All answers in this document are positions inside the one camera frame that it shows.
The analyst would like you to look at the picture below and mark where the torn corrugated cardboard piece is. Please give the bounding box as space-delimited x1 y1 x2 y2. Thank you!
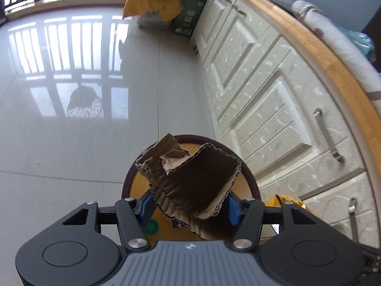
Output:
135 133 242 240

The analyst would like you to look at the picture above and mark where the printed blanket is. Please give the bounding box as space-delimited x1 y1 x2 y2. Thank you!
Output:
292 0 381 108

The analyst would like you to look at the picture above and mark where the white sack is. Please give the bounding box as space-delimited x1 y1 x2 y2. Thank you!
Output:
138 9 173 30

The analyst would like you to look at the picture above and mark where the teal plastic lid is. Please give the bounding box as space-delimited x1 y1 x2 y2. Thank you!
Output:
143 218 159 236

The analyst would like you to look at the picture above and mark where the cream bench cabinet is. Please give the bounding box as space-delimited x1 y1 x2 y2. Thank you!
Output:
189 0 381 248

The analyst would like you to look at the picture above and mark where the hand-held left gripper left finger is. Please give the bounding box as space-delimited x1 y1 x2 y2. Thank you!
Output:
62 191 156 251

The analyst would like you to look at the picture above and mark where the teal plastic bag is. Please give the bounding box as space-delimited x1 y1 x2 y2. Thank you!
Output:
336 25 376 63

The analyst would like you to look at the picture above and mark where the yellow cloth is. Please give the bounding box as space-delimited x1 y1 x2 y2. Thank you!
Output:
123 0 183 23

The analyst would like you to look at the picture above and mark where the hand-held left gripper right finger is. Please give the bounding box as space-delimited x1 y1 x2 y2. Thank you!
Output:
227 193 318 251

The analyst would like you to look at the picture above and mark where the yellow carton box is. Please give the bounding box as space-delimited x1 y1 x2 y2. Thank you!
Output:
264 194 307 213

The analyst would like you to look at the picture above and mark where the green carton box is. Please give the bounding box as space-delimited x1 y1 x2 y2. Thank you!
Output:
173 0 215 36

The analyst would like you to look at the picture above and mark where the wood-look bin with brown rim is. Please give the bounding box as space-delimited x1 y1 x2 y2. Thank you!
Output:
121 135 262 245

